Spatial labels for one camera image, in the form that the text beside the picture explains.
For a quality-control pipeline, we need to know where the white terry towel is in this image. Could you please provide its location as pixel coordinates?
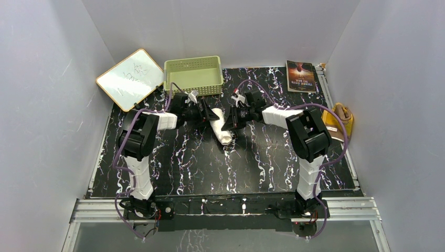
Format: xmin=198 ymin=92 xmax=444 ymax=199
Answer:
xmin=210 ymin=108 xmax=232 ymax=146

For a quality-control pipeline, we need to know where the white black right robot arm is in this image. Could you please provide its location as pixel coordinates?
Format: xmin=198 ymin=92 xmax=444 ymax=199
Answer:
xmin=221 ymin=89 xmax=332 ymax=217

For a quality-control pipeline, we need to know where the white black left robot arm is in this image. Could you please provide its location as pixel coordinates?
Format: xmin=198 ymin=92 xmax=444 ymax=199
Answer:
xmin=116 ymin=91 xmax=220 ymax=218

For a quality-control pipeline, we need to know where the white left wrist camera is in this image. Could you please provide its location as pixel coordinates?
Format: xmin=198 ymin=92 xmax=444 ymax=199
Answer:
xmin=188 ymin=90 xmax=198 ymax=104

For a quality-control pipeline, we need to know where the wood framed whiteboard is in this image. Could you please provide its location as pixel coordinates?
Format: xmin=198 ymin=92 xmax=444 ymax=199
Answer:
xmin=96 ymin=48 xmax=164 ymax=112

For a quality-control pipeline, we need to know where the orange brown towel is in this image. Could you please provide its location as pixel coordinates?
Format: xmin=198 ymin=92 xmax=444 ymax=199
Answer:
xmin=322 ymin=102 xmax=353 ymax=142

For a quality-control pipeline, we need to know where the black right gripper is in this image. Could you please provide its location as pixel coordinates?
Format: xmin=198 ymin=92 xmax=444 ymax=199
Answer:
xmin=222 ymin=104 xmax=254 ymax=131

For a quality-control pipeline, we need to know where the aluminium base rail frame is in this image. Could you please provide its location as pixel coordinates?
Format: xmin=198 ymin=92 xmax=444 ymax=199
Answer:
xmin=62 ymin=194 xmax=390 ymax=251

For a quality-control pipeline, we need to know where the dark paperback book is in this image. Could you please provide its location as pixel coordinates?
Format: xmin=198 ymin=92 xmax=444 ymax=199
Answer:
xmin=286 ymin=60 xmax=316 ymax=93

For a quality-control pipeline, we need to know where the green perforated plastic basket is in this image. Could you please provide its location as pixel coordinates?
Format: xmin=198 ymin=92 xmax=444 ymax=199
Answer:
xmin=164 ymin=56 xmax=224 ymax=96

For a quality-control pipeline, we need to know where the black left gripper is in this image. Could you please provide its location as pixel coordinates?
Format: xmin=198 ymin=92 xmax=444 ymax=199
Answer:
xmin=183 ymin=100 xmax=219 ymax=128

